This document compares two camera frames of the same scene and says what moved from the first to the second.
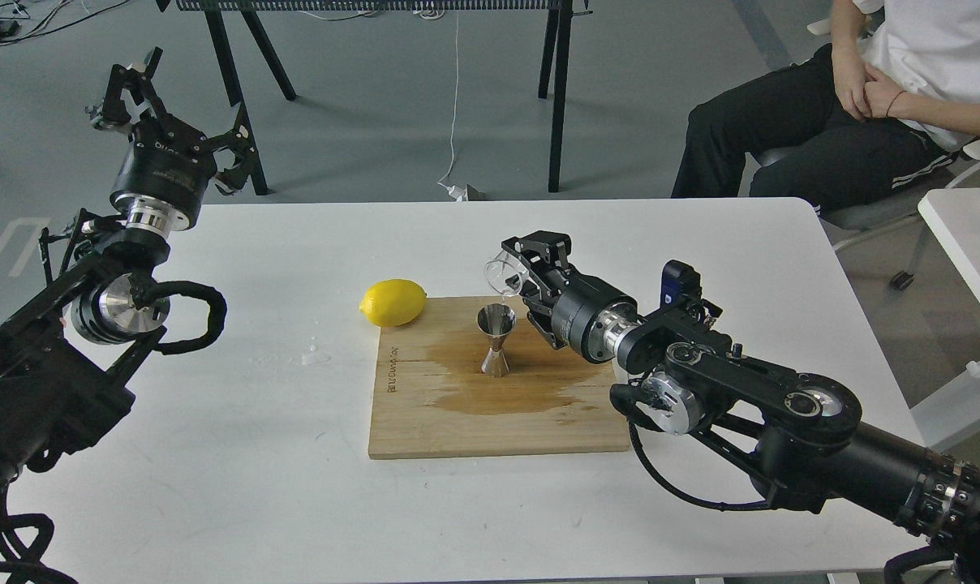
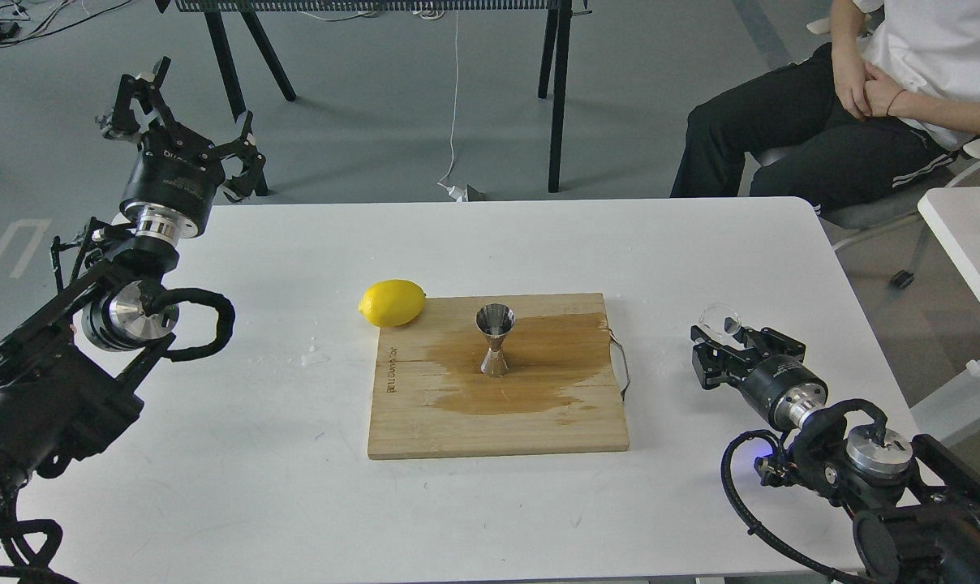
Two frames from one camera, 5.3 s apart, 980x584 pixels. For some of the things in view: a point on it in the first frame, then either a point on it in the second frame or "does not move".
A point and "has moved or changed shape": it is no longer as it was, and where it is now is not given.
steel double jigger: x=496 y=320 does not move
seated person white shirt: x=903 y=83 does not move
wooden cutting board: x=430 y=399 does not move
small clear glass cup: x=506 y=272 has moved or changed shape
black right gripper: x=590 y=315 → x=787 y=388
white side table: x=972 y=232 does not move
